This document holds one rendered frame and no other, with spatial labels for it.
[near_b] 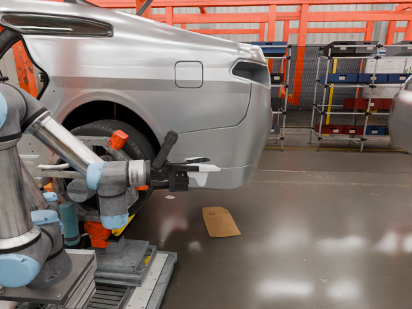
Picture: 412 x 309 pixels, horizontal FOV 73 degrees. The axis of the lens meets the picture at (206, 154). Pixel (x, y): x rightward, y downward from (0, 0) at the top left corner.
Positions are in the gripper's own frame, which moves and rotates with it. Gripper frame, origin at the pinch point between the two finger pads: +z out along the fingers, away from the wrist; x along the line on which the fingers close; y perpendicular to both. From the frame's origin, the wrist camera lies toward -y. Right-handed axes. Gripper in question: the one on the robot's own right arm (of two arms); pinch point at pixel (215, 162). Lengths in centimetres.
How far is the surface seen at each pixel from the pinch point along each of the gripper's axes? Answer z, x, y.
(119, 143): -38, -83, 2
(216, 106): 19, -86, -17
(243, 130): 35, -84, -2
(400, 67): 466, -423, -90
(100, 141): -49, -86, 1
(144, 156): -26, -94, 12
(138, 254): -35, -113, 87
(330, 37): 590, -855, -255
